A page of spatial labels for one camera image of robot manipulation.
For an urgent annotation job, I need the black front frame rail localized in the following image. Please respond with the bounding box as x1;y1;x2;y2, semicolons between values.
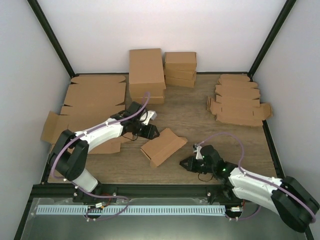
29;183;297;201

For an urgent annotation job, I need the large folded box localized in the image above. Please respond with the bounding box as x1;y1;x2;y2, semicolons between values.
131;96;165;105
129;48;166;98

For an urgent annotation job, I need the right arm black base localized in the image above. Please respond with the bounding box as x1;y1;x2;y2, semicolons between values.
205;184;244;205

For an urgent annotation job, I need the right black frame post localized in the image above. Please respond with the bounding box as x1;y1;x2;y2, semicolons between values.
248;0;297;77

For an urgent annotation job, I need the top large folded box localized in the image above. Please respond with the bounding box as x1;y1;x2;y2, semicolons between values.
129;48;166;98

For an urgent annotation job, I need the bottom small folded box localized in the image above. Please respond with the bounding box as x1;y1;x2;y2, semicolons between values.
165;76;195;88

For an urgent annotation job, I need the top small folded box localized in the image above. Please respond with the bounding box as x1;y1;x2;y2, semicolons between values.
164;52;197;70

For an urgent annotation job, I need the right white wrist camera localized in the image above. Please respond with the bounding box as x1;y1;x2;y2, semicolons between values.
192;144;203;160

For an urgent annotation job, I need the light blue slotted cable duct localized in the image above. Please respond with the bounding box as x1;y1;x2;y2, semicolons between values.
35;205;226;217

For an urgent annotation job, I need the small cardboard box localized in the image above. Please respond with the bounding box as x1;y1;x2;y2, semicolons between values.
140;128;188;168

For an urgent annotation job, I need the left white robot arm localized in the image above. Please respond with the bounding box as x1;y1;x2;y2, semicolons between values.
47;101;160;202

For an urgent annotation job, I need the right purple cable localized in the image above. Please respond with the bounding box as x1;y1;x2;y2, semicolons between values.
199;132;317;224

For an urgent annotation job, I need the left black frame post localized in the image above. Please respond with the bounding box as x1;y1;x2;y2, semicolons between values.
27;0;76;79

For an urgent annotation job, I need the large flat cardboard blank stack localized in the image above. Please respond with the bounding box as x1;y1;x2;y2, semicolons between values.
41;74;126;149

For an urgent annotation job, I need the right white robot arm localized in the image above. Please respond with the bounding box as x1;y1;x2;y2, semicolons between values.
179;144;320;233

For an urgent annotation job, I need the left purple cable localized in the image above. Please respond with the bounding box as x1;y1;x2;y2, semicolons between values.
49;91;151;222

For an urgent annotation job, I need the small flat cardboard blank stack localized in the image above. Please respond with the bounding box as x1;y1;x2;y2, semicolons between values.
207;74;273;127

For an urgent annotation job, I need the bottom large folded box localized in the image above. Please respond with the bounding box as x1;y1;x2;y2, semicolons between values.
131;96;165;105

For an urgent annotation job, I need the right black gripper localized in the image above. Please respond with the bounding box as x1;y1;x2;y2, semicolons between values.
180;155;215;174

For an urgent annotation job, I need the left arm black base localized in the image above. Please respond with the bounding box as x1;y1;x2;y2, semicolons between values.
72;185;117;205

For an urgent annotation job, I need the purple cable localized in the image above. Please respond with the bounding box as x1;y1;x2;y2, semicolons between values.
49;91;151;222
199;132;317;224

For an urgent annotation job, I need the small folded box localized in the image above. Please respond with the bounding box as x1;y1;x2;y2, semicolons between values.
164;67;197;81
164;52;197;70
165;76;195;88

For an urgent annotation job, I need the black frame post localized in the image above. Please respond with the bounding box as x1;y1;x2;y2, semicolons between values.
248;0;297;77
27;0;76;79

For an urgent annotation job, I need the middle small folded box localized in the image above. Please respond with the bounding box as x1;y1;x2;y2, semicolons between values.
164;67;197;81

